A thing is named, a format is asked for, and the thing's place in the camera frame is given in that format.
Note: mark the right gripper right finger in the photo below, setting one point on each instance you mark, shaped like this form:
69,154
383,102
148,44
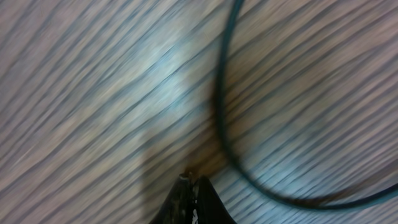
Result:
209,207

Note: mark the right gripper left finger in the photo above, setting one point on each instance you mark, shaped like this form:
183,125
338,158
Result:
178,206

